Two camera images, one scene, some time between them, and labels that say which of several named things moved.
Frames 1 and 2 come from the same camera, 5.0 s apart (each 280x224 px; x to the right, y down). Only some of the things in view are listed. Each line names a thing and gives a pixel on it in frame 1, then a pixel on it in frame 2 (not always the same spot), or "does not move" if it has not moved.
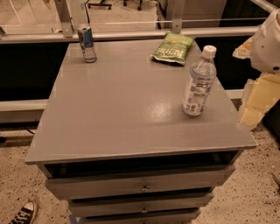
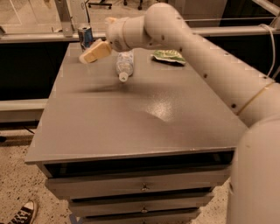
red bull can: [86, 38] does not move
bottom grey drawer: [169, 217] does not move
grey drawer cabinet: [131, 140] does not move
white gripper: [268, 49] -> [115, 33]
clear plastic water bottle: [200, 82] -> [124, 65]
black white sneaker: [26, 214] does not move
